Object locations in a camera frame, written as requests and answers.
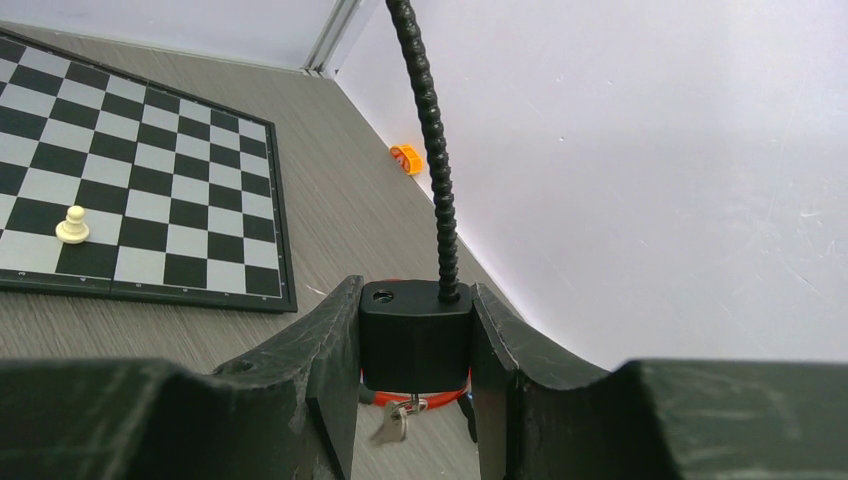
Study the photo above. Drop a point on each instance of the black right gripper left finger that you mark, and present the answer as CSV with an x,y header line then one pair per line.
x,y
285,409

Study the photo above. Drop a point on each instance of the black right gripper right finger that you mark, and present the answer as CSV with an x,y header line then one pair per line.
x,y
544,413

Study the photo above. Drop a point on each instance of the red cable lock chrome cylinder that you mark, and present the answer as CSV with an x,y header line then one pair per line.
x,y
426,402

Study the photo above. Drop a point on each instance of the small black cable padlock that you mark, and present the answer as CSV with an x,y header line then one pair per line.
x,y
414,333

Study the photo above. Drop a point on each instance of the black white checkerboard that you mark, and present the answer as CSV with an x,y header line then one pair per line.
x,y
183,196

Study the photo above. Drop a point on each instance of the orange toy car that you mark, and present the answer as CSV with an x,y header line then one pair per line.
x,y
407,158

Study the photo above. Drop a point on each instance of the small cream chess piece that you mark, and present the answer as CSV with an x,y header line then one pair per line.
x,y
73,229

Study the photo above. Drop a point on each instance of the silver corner frame post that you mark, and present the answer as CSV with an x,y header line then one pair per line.
x,y
332,33

